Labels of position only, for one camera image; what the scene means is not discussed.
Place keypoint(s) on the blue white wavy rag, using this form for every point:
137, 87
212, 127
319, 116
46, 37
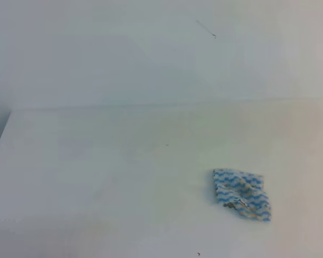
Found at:
242, 192

